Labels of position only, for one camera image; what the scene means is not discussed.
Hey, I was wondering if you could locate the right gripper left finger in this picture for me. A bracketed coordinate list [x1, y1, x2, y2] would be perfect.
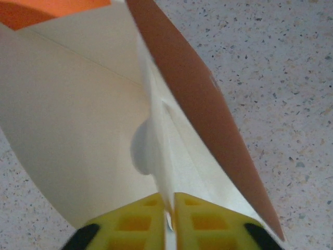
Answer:
[61, 193, 167, 250]

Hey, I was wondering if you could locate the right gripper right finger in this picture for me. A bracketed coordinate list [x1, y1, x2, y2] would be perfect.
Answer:
[173, 192, 286, 250]

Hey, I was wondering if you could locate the kraft filter bag orange tab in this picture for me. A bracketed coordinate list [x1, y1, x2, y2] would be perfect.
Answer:
[0, 0, 286, 243]

